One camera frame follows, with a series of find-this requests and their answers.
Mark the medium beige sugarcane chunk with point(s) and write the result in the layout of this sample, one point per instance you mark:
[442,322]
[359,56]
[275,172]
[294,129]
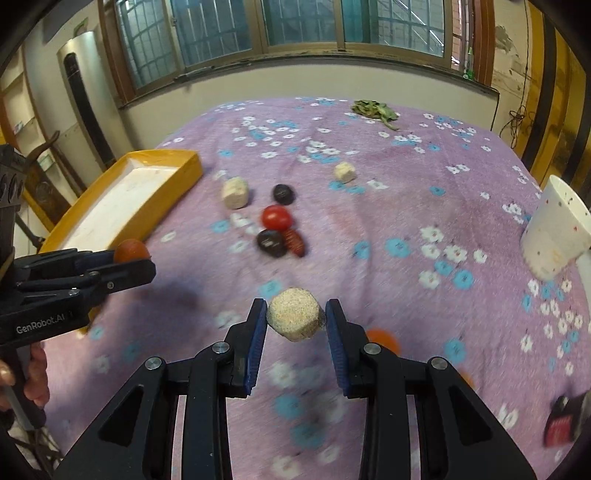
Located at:
[235,194]

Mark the small beige sugarcane chunk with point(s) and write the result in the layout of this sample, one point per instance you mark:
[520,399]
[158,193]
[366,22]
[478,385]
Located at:
[345,171]

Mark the standing air conditioner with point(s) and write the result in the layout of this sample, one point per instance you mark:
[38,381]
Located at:
[92,92]

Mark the white dotted paper cup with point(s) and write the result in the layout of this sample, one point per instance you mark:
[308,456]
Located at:
[554,230]

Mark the dark red date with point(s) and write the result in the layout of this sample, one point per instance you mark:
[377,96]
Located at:
[294,242]

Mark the dark purple plum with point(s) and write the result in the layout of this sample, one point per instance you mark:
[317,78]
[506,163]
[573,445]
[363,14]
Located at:
[283,194]
[271,243]

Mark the small red tomato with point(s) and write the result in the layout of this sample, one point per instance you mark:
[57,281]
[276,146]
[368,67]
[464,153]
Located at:
[131,251]

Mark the wooden chair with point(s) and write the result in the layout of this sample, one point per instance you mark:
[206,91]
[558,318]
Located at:
[51,184]

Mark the barred window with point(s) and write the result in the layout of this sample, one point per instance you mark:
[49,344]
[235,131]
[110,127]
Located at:
[277,27]

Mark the green leafy sprigs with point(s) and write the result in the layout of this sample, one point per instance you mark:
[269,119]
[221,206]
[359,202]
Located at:
[374,110]

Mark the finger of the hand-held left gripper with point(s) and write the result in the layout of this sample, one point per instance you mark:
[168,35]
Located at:
[94,259]
[129,274]

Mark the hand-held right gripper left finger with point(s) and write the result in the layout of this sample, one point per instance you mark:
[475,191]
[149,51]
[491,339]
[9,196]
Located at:
[257,341]

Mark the yellow tray with white foam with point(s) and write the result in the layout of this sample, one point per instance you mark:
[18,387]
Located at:
[124,198]

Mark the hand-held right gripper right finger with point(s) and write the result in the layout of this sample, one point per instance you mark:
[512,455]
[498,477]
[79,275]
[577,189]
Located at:
[334,346]

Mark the person's left hand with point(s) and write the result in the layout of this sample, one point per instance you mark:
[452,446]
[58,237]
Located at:
[39,378]

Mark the green bottle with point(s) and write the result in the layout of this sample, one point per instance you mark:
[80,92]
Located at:
[468,64]

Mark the black and red packet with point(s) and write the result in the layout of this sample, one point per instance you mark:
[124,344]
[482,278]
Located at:
[561,422]

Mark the large beige sugarcane chunk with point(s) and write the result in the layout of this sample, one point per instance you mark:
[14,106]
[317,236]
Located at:
[295,318]

